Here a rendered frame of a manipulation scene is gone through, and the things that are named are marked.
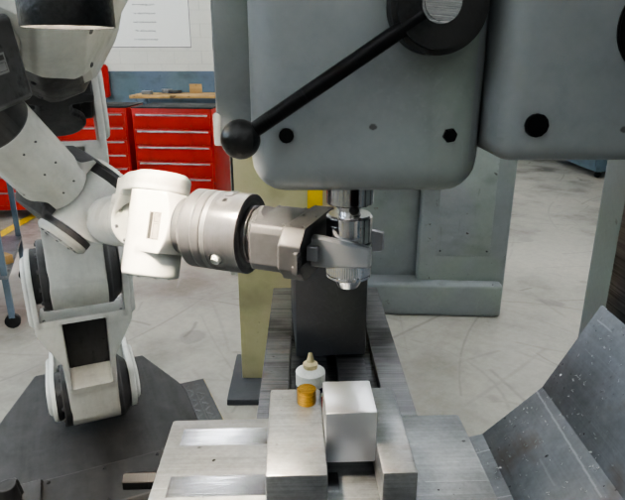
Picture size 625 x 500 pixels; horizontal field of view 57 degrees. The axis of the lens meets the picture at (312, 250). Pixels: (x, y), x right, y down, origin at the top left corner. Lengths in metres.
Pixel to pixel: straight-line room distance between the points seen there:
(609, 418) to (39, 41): 0.82
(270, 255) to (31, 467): 1.00
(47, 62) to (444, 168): 0.54
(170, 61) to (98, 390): 8.65
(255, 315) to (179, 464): 1.89
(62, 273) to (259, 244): 0.64
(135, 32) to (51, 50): 9.11
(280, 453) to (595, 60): 0.45
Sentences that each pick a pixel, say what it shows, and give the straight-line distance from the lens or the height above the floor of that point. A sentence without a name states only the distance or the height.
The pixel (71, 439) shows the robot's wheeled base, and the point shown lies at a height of 0.57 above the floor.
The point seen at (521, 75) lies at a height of 1.41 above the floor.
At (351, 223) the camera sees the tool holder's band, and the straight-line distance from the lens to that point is 0.56.
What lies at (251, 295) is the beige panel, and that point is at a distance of 2.49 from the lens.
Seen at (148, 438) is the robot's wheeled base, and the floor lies 0.57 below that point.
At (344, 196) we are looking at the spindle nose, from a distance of 0.55.
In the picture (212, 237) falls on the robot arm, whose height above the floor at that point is 1.24.
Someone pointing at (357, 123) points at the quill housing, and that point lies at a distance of 0.46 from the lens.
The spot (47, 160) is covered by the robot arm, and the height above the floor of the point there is 1.29.
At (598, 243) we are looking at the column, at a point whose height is 1.17.
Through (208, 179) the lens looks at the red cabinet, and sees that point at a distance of 5.18.
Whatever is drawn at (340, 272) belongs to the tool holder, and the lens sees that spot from 0.58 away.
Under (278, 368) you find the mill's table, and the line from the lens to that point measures 0.96.
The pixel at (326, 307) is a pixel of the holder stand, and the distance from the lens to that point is 0.95.
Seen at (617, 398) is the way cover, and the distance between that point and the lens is 0.80.
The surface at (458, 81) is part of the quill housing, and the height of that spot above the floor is 1.40.
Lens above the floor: 1.42
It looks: 19 degrees down
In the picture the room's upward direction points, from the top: straight up
